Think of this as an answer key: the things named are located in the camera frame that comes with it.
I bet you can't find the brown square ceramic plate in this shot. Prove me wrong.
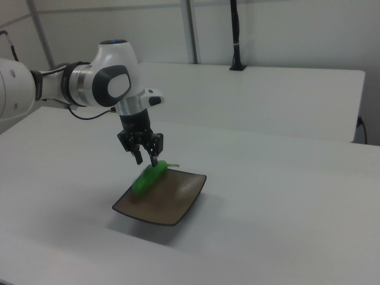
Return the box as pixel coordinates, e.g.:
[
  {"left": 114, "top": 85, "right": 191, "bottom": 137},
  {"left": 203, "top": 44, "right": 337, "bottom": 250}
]
[{"left": 112, "top": 166, "right": 208, "bottom": 227}]

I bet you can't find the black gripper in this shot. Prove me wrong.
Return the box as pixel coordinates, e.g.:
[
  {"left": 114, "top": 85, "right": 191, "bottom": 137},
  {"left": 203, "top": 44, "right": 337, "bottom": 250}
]
[{"left": 116, "top": 108, "right": 164, "bottom": 168}]

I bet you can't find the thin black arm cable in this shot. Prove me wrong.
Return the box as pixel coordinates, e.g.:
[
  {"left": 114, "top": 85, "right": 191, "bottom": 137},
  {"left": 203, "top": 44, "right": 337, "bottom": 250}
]
[{"left": 67, "top": 105, "right": 117, "bottom": 121}]

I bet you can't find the white side table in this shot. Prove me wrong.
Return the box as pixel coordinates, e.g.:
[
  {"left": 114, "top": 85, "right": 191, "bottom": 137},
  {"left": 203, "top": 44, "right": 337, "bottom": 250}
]
[{"left": 130, "top": 61, "right": 366, "bottom": 144}]

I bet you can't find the green chili pepper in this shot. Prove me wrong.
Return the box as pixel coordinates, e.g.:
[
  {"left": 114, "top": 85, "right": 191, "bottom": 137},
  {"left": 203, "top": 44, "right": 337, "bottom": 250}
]
[{"left": 131, "top": 159, "right": 181, "bottom": 197}]

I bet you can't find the black pole with white band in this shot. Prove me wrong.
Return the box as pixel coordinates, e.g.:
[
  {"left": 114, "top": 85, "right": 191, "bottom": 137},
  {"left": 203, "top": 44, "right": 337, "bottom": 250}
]
[{"left": 229, "top": 0, "right": 247, "bottom": 71}]

